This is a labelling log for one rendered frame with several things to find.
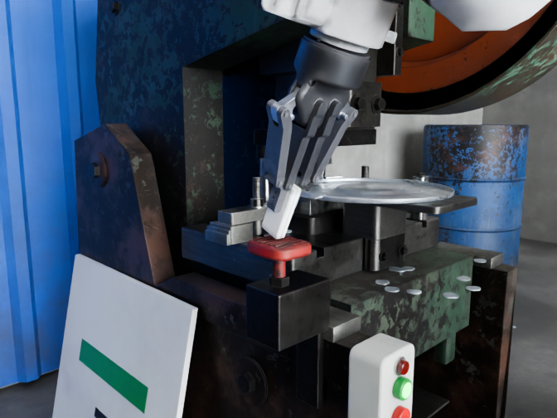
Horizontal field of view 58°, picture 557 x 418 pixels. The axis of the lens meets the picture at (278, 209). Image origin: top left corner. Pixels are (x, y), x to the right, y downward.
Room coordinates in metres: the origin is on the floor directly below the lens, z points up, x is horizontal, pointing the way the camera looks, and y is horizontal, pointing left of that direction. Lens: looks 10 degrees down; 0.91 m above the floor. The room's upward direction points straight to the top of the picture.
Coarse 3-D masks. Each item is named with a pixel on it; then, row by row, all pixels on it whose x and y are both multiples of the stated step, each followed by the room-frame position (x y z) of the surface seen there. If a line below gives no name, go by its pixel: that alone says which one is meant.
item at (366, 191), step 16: (304, 192) 0.88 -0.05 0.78; (320, 192) 0.88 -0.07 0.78; (336, 192) 0.88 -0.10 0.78; (352, 192) 0.86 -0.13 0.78; (368, 192) 0.85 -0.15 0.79; (384, 192) 0.85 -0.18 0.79; (400, 192) 0.87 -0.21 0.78; (416, 192) 0.88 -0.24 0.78; (432, 192) 0.88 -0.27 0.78; (448, 192) 0.88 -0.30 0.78
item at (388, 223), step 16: (352, 208) 0.88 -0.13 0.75; (368, 208) 0.85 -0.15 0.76; (384, 208) 0.85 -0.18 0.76; (400, 208) 0.78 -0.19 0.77; (416, 208) 0.76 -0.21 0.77; (432, 208) 0.75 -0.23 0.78; (448, 208) 0.76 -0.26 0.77; (352, 224) 0.87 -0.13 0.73; (368, 224) 0.85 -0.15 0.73; (384, 224) 0.85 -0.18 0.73; (400, 224) 0.89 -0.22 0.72; (368, 240) 0.85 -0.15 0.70; (384, 240) 0.85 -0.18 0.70; (400, 240) 0.89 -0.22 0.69; (368, 256) 0.85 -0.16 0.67; (384, 256) 0.84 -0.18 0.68; (400, 256) 0.89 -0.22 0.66
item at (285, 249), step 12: (252, 240) 0.61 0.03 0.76; (264, 240) 0.61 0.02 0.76; (276, 240) 0.61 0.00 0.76; (288, 240) 0.61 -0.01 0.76; (300, 240) 0.61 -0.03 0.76; (252, 252) 0.60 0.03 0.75; (264, 252) 0.58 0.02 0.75; (276, 252) 0.57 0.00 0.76; (288, 252) 0.57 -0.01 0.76; (300, 252) 0.58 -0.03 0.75; (276, 264) 0.60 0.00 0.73; (276, 276) 0.60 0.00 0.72
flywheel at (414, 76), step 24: (552, 0) 1.02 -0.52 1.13; (528, 24) 1.05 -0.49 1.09; (552, 24) 1.09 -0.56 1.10; (432, 48) 1.23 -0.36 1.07; (456, 48) 1.19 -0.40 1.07; (480, 48) 1.11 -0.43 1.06; (504, 48) 1.08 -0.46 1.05; (528, 48) 1.11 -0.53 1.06; (408, 72) 1.24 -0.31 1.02; (432, 72) 1.19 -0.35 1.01; (456, 72) 1.15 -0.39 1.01; (480, 72) 1.12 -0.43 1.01
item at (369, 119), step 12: (372, 48) 0.98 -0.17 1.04; (372, 60) 0.98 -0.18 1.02; (372, 72) 0.98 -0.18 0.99; (276, 84) 0.98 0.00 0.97; (288, 84) 0.95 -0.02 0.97; (372, 84) 0.93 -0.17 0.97; (276, 96) 0.98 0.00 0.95; (360, 96) 0.90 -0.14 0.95; (372, 96) 0.93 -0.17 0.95; (360, 108) 0.88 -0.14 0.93; (372, 108) 0.93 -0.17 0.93; (384, 108) 0.93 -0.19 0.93; (360, 120) 0.91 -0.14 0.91; (372, 120) 0.93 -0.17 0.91
